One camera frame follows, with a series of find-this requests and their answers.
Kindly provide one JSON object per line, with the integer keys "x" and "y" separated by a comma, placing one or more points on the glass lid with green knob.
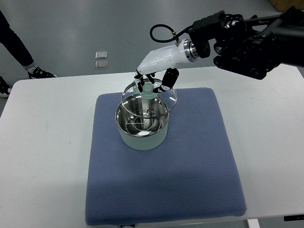
{"x": 147, "y": 91}

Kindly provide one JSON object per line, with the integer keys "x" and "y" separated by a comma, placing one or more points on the blue fabric mat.
{"x": 191, "y": 175}

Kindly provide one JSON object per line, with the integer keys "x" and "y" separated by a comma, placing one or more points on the person leg dark trousers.
{"x": 11, "y": 41}

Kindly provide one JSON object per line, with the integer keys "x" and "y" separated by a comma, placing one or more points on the black table control panel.
{"x": 294, "y": 218}

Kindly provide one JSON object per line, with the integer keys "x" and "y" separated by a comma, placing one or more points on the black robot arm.
{"x": 251, "y": 47}

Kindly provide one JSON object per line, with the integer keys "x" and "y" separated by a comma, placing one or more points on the cardboard box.
{"x": 283, "y": 5}

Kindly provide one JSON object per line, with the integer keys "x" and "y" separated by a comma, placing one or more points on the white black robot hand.
{"x": 166, "y": 58}

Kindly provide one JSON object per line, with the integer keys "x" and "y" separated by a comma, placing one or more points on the metal floor plate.
{"x": 101, "y": 54}
{"x": 101, "y": 64}

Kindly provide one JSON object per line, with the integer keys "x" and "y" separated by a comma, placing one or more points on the upper metal floor plate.
{"x": 101, "y": 54}

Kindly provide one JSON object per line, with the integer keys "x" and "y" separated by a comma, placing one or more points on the black white sneaker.
{"x": 5, "y": 89}

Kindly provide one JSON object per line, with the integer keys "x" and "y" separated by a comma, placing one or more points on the lower metal floor plate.
{"x": 101, "y": 64}

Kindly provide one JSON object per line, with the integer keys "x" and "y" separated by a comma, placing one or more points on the mint green pot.
{"x": 142, "y": 123}

